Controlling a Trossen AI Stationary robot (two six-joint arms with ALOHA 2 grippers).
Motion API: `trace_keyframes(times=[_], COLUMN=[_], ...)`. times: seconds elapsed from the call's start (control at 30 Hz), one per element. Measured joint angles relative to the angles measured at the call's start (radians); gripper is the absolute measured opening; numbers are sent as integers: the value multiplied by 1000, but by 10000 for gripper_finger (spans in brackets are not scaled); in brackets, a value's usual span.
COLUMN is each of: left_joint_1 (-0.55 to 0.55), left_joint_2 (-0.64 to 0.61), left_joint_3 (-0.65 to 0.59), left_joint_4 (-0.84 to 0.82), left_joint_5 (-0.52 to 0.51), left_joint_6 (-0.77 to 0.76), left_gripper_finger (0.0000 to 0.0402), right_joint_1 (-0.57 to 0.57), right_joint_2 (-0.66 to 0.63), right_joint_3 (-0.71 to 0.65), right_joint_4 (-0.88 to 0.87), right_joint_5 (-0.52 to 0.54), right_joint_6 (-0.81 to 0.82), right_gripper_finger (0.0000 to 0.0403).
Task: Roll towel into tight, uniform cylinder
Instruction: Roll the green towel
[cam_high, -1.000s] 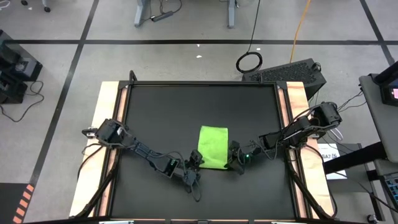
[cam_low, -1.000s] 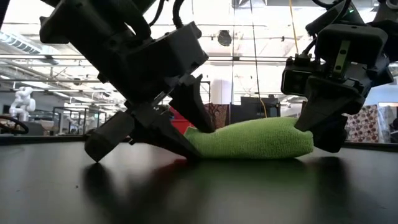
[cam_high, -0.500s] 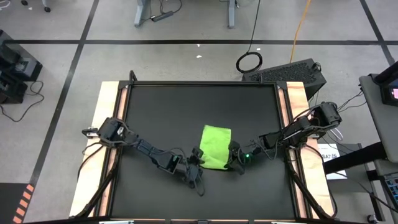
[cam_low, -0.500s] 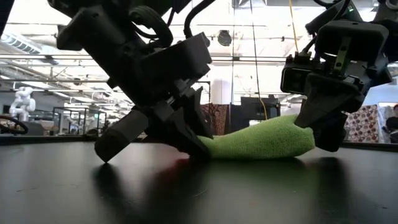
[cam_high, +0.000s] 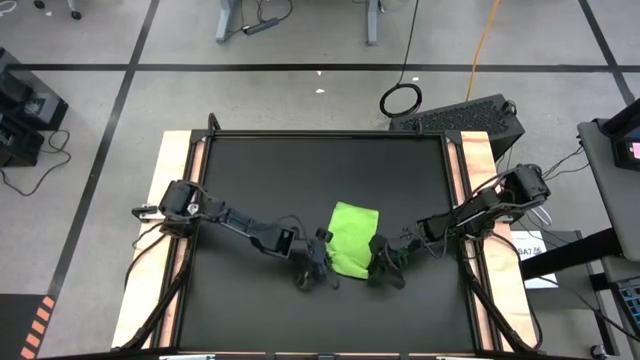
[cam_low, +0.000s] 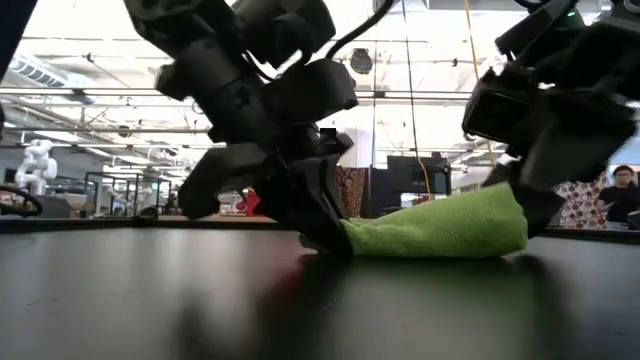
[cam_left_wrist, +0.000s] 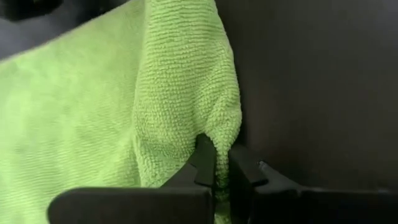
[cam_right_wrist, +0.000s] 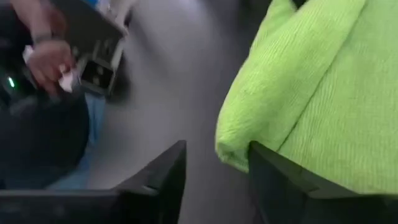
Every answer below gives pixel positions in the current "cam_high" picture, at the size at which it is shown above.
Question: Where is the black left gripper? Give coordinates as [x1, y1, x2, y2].
[294, 227, 335, 292]

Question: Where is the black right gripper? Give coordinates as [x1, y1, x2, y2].
[367, 232, 424, 290]

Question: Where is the green microfiber towel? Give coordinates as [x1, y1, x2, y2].
[325, 201, 380, 280]

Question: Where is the white paper sheet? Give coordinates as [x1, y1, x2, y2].
[509, 229, 559, 290]

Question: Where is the black perforated computer tower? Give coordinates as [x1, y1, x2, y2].
[389, 93, 526, 161]

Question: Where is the black side table leg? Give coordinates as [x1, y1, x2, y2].
[519, 227, 624, 281]

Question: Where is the grey desk leg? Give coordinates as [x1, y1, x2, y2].
[365, 0, 380, 47]
[215, 0, 237, 45]

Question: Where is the black power strip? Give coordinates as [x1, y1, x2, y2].
[242, 17, 280, 37]

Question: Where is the grey side table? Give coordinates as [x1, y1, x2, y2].
[577, 118, 640, 264]

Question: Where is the keyboard with coloured keys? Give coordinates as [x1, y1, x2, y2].
[609, 277, 640, 346]

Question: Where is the black monitor pink screen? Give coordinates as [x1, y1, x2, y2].
[599, 97, 640, 172]

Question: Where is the black equipment box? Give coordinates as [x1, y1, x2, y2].
[0, 114, 45, 169]
[0, 47, 70, 132]

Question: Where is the black hanging coiled cable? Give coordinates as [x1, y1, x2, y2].
[378, 0, 424, 120]

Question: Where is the yellow hanging cable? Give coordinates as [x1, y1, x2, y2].
[465, 0, 502, 103]

